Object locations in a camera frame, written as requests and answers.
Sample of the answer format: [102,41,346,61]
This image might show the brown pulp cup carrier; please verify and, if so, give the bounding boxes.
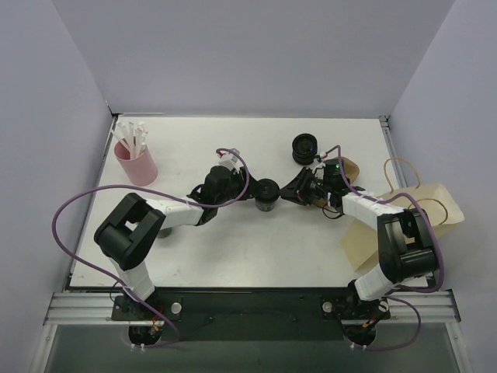
[339,157,360,184]

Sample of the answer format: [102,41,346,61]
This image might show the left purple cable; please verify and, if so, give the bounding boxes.
[52,147,249,347]

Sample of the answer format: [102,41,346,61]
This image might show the grey paper coffee cup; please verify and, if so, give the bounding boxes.
[255,199,275,212]

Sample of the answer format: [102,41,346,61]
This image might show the purple cable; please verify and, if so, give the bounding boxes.
[52,147,249,347]
[320,145,446,350]

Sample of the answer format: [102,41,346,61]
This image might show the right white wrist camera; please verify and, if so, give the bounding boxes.
[311,152,328,175]

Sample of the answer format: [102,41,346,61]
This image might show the black mounting base plate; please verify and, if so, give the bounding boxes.
[111,288,391,347]

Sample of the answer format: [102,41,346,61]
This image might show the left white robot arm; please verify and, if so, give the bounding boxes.
[94,166,262,319]

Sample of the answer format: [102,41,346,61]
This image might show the black coffee cup lid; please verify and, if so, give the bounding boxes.
[255,179,280,203]

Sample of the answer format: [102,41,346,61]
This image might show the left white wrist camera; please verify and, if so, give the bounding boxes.
[217,148,240,173]

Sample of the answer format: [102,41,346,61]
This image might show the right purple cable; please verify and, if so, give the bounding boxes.
[320,145,446,350]

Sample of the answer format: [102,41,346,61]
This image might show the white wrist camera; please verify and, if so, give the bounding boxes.
[217,148,240,173]
[311,152,328,175]

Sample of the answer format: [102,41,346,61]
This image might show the stack of black lids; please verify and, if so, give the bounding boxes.
[292,133,318,166]

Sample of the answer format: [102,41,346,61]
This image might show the pink straw holder cup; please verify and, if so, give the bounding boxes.
[113,142,158,187]

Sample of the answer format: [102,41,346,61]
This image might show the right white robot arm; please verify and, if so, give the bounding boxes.
[279,159,440,317]

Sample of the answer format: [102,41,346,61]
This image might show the white wrapped straws bundle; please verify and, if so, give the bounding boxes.
[110,121,148,160]

